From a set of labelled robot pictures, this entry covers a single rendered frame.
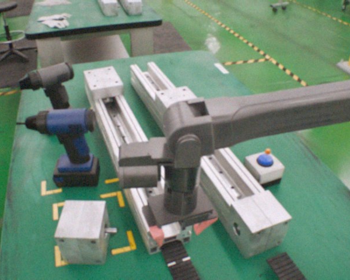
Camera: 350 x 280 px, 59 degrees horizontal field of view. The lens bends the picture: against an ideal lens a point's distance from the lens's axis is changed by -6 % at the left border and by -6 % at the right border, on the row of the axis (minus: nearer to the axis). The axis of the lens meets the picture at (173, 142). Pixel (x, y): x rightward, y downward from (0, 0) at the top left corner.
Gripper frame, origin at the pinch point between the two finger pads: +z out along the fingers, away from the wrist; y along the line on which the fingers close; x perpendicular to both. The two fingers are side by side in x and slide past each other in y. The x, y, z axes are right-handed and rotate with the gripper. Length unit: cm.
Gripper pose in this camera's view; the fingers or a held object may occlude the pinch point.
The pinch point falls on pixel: (178, 235)
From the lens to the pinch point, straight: 64.0
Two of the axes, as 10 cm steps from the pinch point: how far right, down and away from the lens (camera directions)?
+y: -9.3, 2.0, -3.1
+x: 3.7, 5.6, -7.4
